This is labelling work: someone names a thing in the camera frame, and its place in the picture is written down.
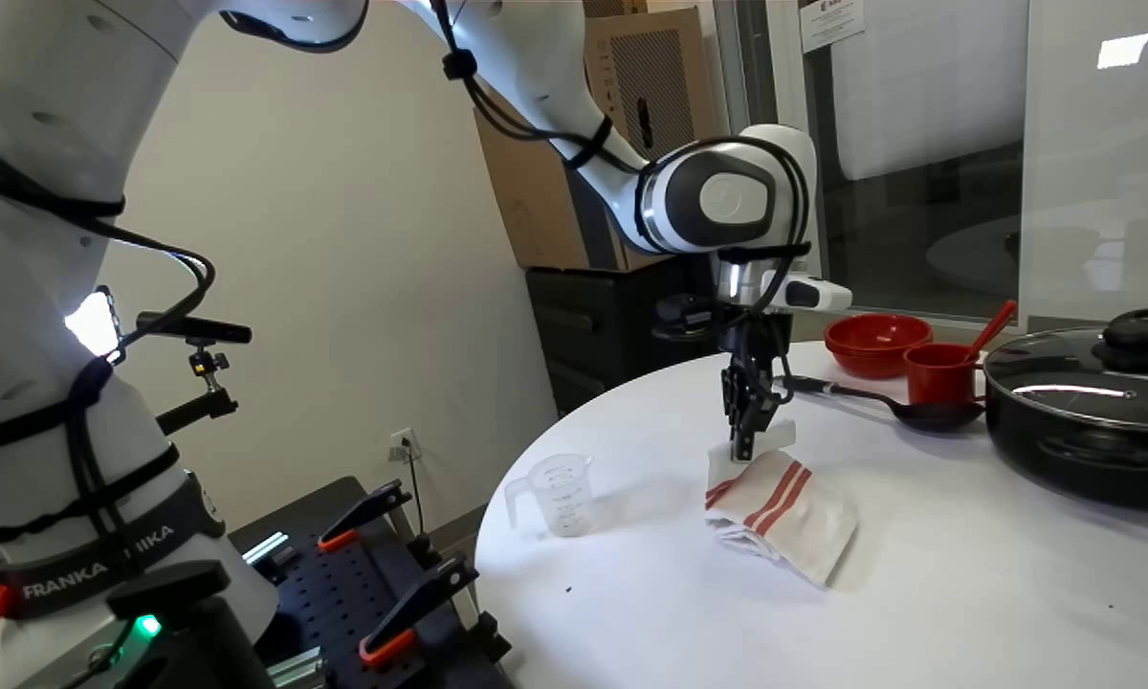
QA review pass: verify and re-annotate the red bowl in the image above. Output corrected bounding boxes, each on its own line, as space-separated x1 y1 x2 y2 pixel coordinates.
824 313 930 380

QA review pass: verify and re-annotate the cardboard box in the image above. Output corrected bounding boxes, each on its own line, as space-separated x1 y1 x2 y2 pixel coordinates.
477 7 718 270

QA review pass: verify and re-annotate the black cabinet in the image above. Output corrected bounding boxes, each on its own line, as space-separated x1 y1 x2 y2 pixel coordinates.
523 255 718 412

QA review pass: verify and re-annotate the black pot with lid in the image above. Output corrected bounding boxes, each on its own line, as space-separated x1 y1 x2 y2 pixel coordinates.
983 306 1148 510

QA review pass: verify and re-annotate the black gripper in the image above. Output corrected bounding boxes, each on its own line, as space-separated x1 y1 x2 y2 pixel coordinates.
724 313 791 460

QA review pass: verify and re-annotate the black orange clamp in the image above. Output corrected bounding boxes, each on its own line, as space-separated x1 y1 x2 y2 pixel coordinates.
315 477 409 556
356 560 477 672

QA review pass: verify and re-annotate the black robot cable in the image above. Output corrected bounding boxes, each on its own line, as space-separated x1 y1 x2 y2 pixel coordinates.
0 131 218 348

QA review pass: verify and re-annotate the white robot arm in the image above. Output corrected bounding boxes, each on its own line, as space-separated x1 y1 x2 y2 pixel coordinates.
0 0 816 689

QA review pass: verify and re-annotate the red measuring cup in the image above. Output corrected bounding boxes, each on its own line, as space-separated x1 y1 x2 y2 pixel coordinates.
904 297 1016 406

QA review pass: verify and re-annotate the black camera stand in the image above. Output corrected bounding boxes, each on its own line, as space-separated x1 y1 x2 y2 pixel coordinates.
138 311 254 436

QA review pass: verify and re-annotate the white towel with red stripes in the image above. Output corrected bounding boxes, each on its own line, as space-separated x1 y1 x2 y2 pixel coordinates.
700 419 862 588

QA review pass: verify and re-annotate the black spoon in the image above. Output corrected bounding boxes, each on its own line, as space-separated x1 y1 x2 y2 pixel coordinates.
786 376 983 433

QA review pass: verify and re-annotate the clear plastic measuring cup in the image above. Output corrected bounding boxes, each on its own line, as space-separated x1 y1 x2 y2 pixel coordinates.
505 454 588 535

